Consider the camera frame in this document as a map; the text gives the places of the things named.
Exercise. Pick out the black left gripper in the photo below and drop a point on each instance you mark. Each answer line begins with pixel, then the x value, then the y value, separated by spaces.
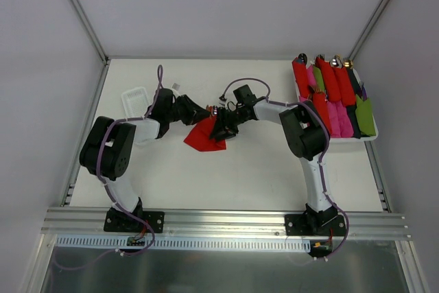
pixel 197 114

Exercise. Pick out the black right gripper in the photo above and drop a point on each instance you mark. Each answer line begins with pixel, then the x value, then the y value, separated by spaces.
pixel 226 121

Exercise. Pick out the red paper napkin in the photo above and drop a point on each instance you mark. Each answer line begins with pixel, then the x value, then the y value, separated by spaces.
pixel 199 137

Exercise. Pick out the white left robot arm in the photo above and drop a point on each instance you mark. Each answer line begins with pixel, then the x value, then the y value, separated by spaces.
pixel 107 150

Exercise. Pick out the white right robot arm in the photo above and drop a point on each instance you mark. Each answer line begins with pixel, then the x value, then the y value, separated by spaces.
pixel 307 137

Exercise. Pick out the black rolled napkin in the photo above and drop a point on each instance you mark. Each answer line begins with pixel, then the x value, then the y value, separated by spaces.
pixel 351 109

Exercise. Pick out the green rolled napkin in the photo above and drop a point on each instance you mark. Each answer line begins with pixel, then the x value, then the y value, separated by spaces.
pixel 364 116

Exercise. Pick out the white perforated utensil basket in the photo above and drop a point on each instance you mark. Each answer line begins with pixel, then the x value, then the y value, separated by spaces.
pixel 135 102

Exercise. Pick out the white tray of rolled napkins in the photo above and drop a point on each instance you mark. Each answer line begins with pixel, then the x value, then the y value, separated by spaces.
pixel 336 62

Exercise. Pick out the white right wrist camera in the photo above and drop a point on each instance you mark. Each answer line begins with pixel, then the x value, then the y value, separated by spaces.
pixel 223 101

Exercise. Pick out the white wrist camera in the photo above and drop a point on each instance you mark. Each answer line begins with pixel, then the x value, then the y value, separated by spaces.
pixel 175 88
pixel 223 101

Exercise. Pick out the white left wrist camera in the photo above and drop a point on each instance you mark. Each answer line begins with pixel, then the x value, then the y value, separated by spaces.
pixel 175 88

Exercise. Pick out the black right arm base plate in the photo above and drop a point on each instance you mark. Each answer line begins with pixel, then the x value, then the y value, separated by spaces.
pixel 305 225

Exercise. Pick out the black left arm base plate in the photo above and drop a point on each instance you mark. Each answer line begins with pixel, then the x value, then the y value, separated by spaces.
pixel 119 222

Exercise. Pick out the white slotted cable duct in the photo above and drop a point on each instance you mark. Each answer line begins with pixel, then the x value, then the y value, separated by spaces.
pixel 184 243

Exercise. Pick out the aluminium front rail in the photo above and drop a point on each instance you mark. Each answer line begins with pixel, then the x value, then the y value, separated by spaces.
pixel 229 224

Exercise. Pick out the left frame post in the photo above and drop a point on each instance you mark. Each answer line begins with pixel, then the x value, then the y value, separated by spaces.
pixel 89 30

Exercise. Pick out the frame post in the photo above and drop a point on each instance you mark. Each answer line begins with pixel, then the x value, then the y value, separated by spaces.
pixel 369 27
pixel 89 30

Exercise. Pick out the right frame post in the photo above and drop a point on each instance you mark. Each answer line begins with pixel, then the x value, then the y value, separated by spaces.
pixel 369 27

